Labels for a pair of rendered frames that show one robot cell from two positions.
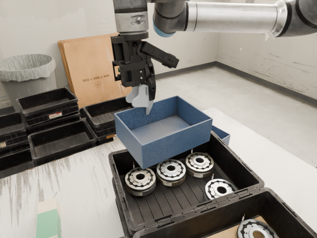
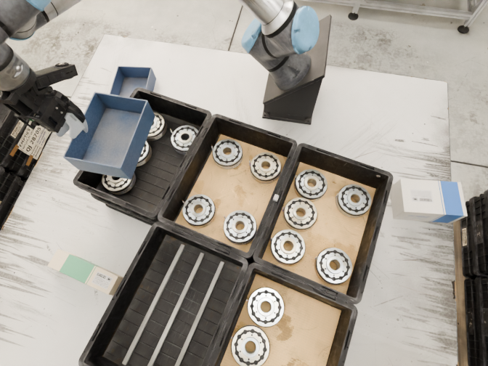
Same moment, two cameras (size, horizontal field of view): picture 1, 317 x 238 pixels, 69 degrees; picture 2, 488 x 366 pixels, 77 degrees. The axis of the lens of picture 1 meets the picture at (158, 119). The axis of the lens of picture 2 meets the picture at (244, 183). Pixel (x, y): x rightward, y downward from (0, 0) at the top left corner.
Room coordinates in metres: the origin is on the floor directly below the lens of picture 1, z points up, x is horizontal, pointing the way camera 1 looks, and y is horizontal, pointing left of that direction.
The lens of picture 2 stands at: (-0.07, 0.04, 1.78)
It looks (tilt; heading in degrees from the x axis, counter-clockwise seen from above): 67 degrees down; 319
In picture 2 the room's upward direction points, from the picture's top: 5 degrees counter-clockwise
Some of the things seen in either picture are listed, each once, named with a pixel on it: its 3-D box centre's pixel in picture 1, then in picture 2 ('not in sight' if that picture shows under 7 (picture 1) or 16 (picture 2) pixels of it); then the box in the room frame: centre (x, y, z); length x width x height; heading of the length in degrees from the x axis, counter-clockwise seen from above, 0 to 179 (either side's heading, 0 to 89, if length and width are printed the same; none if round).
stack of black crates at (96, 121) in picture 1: (117, 132); (12, 137); (1.49, 0.33, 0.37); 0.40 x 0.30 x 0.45; 121
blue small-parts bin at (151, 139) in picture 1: (162, 127); (112, 134); (0.49, -0.01, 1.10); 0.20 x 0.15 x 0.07; 122
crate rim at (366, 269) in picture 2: not in sight; (325, 216); (-0.04, -0.28, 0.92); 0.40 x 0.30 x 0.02; 111
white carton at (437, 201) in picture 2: not in sight; (425, 200); (-0.26, -0.63, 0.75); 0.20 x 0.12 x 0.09; 39
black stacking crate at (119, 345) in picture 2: not in sight; (173, 310); (0.10, 0.20, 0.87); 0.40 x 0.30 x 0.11; 111
